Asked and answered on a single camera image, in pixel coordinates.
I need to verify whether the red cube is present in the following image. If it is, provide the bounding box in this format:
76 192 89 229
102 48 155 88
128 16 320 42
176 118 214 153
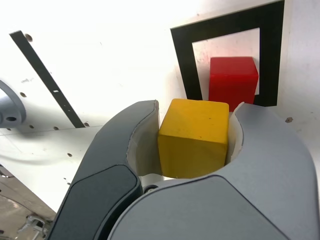
208 56 259 113

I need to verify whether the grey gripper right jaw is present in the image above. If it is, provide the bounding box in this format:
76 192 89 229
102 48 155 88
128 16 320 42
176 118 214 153
107 100 319 240

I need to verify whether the black tape square outline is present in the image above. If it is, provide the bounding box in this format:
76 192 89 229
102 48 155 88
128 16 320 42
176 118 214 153
169 0 286 108

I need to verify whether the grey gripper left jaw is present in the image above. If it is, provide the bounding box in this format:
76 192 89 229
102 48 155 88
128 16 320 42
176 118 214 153
47 99 164 240

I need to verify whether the yellow cube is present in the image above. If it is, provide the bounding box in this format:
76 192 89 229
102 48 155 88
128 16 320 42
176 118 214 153
157 98 230 180

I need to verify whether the black tape strip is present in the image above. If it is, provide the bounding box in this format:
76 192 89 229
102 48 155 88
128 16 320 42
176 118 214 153
8 29 86 129

